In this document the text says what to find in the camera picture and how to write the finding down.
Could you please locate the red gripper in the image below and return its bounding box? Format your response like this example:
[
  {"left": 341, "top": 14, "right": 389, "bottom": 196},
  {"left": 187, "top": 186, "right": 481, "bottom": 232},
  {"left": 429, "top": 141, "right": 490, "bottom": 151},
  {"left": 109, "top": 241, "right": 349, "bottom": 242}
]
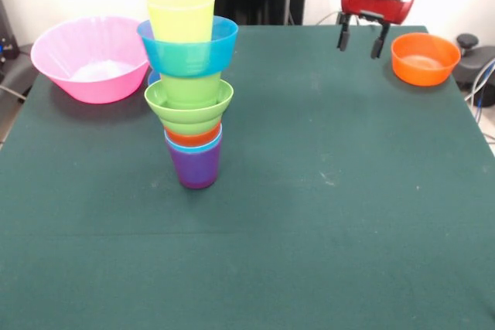
[{"left": 336, "top": 0, "right": 417, "bottom": 60}]

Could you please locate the orange bowl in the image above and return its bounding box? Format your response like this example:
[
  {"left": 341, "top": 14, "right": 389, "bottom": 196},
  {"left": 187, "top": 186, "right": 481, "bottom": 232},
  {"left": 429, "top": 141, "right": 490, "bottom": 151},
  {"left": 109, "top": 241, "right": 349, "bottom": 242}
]
[{"left": 390, "top": 32, "right": 462, "bottom": 87}]

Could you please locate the yellow-green cup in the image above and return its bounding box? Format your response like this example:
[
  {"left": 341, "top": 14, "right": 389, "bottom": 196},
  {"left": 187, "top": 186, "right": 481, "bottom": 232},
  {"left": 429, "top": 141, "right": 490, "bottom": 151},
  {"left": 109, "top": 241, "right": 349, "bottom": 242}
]
[{"left": 145, "top": 0, "right": 217, "bottom": 44}]

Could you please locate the green bowl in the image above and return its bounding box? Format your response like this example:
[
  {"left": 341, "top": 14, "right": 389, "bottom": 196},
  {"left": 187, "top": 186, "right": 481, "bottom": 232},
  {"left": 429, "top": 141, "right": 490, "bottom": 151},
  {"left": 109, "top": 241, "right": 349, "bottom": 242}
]
[{"left": 144, "top": 79, "right": 235, "bottom": 136}]

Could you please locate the orange cup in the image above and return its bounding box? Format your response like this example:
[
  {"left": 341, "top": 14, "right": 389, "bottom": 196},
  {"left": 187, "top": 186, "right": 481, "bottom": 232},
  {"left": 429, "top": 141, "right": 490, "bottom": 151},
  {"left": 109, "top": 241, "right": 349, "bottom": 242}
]
[{"left": 165, "top": 124, "right": 224, "bottom": 148}]

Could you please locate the blue cup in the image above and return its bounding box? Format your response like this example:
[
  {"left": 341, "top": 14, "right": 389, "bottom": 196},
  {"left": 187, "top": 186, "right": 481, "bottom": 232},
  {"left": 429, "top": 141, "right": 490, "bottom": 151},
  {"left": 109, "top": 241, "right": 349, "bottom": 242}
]
[{"left": 164, "top": 131, "right": 224, "bottom": 154}]

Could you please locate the purple cup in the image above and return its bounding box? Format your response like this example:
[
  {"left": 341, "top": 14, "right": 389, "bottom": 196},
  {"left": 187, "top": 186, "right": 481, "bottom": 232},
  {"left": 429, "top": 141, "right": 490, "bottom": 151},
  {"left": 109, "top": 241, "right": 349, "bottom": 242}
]
[{"left": 166, "top": 140, "right": 224, "bottom": 190}]

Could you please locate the black office chair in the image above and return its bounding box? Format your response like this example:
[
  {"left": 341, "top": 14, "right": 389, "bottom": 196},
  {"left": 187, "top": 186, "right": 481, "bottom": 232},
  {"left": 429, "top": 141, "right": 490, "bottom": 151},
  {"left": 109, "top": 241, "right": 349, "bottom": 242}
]
[{"left": 452, "top": 33, "right": 495, "bottom": 95}]

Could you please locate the dark green table cloth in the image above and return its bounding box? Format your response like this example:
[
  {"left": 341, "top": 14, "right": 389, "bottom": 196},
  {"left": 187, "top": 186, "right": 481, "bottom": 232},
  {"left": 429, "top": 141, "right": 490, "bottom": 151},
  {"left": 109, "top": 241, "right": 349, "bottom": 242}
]
[{"left": 0, "top": 23, "right": 495, "bottom": 330}]

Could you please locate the large pink bowl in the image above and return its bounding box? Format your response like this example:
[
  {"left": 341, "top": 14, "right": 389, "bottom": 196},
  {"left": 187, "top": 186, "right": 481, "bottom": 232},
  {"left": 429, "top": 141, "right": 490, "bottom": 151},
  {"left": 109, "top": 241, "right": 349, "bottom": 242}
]
[{"left": 30, "top": 15, "right": 150, "bottom": 105}]

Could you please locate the black device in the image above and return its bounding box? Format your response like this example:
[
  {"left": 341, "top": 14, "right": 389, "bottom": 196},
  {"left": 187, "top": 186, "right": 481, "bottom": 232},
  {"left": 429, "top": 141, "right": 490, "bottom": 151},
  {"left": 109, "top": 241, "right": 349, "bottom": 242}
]
[{"left": 0, "top": 0, "right": 20, "bottom": 64}]

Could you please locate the blue cable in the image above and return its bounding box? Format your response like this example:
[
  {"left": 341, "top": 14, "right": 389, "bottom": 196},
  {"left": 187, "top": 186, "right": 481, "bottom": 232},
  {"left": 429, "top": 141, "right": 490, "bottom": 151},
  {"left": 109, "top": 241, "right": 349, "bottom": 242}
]
[{"left": 463, "top": 57, "right": 495, "bottom": 114}]

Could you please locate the grey cable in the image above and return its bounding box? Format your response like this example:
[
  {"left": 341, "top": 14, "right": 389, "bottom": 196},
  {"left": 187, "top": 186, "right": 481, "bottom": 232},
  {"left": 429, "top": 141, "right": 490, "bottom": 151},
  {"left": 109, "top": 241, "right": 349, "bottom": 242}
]
[{"left": 0, "top": 84, "right": 27, "bottom": 104}]

